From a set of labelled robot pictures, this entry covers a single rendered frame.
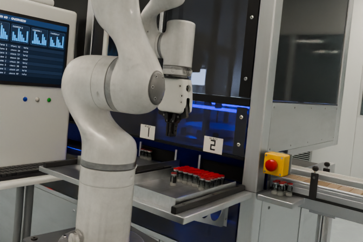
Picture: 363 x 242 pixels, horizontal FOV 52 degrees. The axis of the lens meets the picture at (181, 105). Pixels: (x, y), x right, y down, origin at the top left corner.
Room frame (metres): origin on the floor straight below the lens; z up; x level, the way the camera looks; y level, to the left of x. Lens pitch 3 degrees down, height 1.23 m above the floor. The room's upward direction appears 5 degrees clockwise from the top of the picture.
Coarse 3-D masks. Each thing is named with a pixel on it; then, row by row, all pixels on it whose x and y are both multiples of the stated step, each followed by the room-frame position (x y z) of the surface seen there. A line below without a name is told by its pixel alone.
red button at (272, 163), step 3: (270, 159) 1.25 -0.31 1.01; (273, 159) 1.25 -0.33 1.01; (267, 162) 1.24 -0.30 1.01; (270, 162) 1.24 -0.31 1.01; (273, 162) 1.23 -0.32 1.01; (276, 162) 1.24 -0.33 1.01; (267, 165) 1.24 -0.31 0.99; (270, 165) 1.24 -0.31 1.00; (273, 165) 1.23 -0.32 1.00; (276, 165) 1.23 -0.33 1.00; (267, 168) 1.24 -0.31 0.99; (270, 168) 1.24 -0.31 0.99; (273, 168) 1.23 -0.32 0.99; (276, 168) 1.24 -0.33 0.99
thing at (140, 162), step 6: (78, 156) 1.49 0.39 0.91; (78, 162) 1.49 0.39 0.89; (138, 162) 1.63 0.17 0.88; (144, 162) 1.64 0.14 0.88; (150, 162) 1.65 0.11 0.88; (156, 162) 1.66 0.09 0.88; (162, 162) 1.52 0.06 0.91; (168, 162) 1.55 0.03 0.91; (174, 162) 1.58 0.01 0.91; (138, 168) 1.40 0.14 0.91; (144, 168) 1.43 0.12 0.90; (150, 168) 1.46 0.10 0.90
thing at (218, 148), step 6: (204, 138) 1.44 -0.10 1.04; (210, 138) 1.42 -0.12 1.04; (216, 138) 1.41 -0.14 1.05; (204, 144) 1.44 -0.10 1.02; (210, 144) 1.42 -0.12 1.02; (216, 144) 1.41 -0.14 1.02; (222, 144) 1.39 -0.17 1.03; (204, 150) 1.44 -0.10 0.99; (210, 150) 1.42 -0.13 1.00; (216, 150) 1.41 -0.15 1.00
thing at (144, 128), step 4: (140, 128) 1.65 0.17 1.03; (144, 128) 1.63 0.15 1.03; (148, 128) 1.62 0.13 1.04; (152, 128) 1.61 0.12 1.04; (140, 132) 1.65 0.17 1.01; (144, 132) 1.63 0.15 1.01; (152, 132) 1.60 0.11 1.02; (140, 136) 1.64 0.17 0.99; (144, 136) 1.63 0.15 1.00; (152, 136) 1.60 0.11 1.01
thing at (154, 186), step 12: (144, 180) 1.31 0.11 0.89; (156, 180) 1.35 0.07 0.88; (168, 180) 1.36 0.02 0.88; (144, 192) 1.12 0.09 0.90; (156, 192) 1.09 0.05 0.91; (168, 192) 1.21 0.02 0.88; (180, 192) 1.22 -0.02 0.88; (192, 192) 1.23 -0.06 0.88; (204, 192) 1.15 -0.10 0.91; (168, 204) 1.06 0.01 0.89
